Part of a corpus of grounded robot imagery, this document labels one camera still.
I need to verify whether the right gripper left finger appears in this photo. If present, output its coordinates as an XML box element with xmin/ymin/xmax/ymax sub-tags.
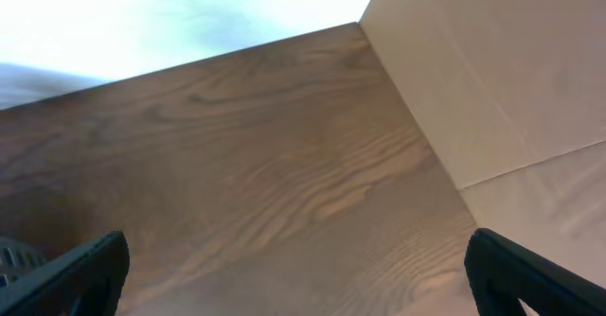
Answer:
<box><xmin>1</xmin><ymin>231</ymin><xmax>130</xmax><ymax>316</ymax></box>

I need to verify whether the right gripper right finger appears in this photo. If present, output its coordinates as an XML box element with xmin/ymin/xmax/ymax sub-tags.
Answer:
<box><xmin>464</xmin><ymin>228</ymin><xmax>605</xmax><ymax>316</ymax></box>

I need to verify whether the grey plastic basket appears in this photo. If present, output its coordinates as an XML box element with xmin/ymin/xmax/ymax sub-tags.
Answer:
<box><xmin>0</xmin><ymin>237</ymin><xmax>47</xmax><ymax>288</ymax></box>

